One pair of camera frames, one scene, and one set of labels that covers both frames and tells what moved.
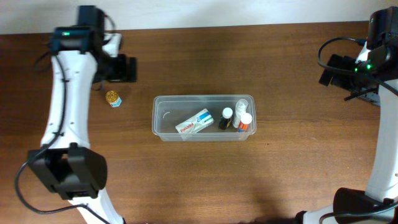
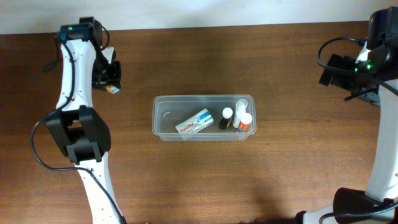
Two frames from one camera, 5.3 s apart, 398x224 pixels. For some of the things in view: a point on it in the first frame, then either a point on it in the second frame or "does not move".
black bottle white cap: (225, 121) does not move
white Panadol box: (195, 123) does not move
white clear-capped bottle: (241, 106) does not move
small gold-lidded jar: (113, 98) → (111, 89)
